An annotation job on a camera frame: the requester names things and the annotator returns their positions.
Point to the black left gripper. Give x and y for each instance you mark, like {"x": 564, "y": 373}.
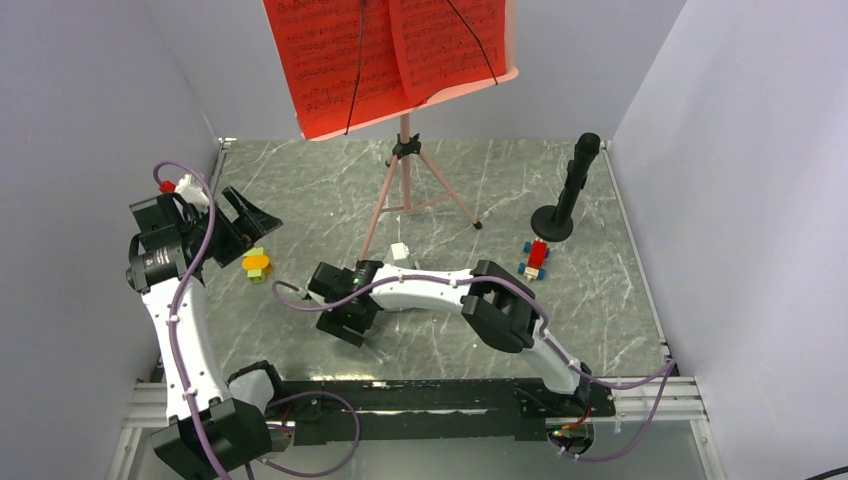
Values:
{"x": 255, "y": 220}

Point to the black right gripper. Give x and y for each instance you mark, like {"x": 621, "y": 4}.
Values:
{"x": 332, "y": 321}

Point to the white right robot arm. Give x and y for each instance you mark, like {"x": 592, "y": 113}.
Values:
{"x": 498, "y": 308}

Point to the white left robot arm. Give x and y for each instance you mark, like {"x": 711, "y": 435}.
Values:
{"x": 215, "y": 424}

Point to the yellow green orange toy block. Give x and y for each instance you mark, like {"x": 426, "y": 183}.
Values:
{"x": 257, "y": 265}

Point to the red blue toy block car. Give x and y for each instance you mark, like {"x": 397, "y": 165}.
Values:
{"x": 537, "y": 251}

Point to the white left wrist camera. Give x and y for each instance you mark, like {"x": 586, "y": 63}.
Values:
{"x": 189, "y": 188}

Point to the black recorder on round base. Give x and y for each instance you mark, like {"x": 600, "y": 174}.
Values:
{"x": 554, "y": 223}

